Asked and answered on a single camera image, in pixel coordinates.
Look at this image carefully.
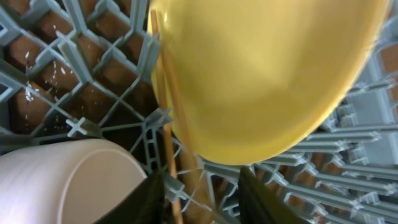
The wooden chopstick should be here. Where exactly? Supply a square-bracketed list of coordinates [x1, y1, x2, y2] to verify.
[150, 10, 183, 224]
[160, 49, 213, 224]

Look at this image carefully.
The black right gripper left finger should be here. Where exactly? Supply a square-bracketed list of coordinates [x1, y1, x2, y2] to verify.
[95, 170, 165, 224]

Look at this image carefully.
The white pink bowl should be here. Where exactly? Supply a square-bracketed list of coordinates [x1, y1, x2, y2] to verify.
[1, 139, 147, 223]

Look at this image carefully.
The yellow plastic plate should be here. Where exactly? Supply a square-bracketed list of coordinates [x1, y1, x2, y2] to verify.
[149, 0, 391, 165]

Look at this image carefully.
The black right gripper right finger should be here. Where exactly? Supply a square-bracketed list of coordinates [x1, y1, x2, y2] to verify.
[238, 166, 308, 224]

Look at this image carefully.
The grey dishwasher rack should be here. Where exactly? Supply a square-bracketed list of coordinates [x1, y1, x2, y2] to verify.
[1, 1, 397, 223]

